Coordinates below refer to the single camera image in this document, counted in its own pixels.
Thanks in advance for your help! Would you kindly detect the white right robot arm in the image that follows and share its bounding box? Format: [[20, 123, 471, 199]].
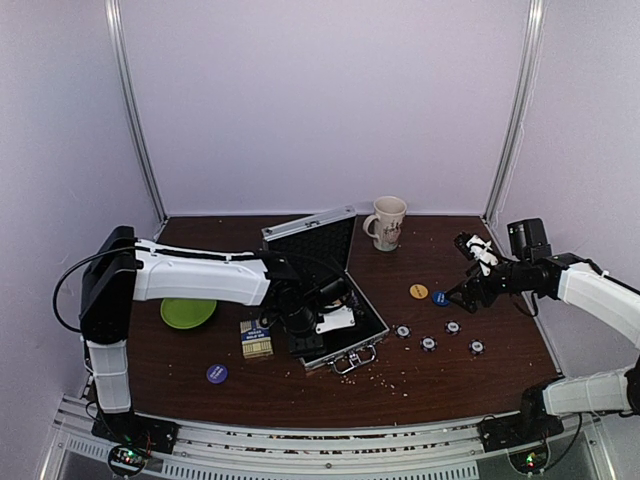
[[446, 219, 639, 442]]

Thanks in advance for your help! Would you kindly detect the circuit board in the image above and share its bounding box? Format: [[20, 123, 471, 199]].
[[107, 444, 150, 477], [509, 447, 549, 475]]

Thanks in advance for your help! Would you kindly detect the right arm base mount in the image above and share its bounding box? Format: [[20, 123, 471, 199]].
[[477, 413, 564, 452]]

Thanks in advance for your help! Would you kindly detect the aluminium frame post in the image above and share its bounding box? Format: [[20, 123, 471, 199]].
[[484, 0, 546, 226], [104, 0, 169, 238]]

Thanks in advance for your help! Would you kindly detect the left aluminium frame post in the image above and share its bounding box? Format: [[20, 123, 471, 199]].
[[104, 0, 169, 238]]

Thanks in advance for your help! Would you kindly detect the right aluminium frame post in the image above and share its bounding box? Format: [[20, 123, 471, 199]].
[[484, 0, 546, 226]]

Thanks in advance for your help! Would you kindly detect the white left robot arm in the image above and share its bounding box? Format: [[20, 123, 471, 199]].
[[62, 226, 356, 444]]

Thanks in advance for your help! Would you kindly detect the green plate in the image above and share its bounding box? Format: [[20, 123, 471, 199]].
[[160, 298, 217, 330]]

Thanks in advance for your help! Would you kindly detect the blue small blind button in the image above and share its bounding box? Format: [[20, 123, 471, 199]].
[[432, 291, 450, 307]]

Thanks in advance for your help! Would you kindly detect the left circuit board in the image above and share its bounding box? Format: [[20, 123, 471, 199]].
[[107, 444, 150, 477]]

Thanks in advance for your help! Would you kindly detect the aluminium poker case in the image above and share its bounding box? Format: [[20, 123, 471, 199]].
[[262, 206, 389, 376]]

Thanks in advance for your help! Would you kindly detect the right circuit board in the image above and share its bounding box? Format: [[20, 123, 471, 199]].
[[509, 447, 549, 475]]

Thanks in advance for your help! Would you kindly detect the blue Texas Hold'em card box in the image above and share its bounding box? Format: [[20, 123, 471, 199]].
[[239, 320, 274, 359]]

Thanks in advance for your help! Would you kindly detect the aluminium front rail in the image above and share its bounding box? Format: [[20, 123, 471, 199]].
[[49, 392, 601, 480]]

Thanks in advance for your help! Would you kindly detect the purple poker chip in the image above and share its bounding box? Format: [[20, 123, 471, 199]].
[[445, 321, 461, 335], [469, 339, 486, 356], [420, 336, 438, 352], [394, 325, 411, 339]]

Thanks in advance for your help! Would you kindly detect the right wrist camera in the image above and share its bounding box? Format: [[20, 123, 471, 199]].
[[507, 218, 552, 263]]

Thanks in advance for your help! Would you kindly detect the yellow big blind button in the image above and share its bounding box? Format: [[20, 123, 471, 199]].
[[409, 283, 429, 300]]

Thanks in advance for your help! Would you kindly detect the cream ceramic mug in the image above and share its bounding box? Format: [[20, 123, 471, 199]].
[[362, 196, 407, 252]]

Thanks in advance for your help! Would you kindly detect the purple round button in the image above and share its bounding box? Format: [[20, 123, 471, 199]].
[[206, 364, 229, 385]]

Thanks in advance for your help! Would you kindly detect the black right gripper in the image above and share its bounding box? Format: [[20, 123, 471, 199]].
[[444, 259, 530, 314]]

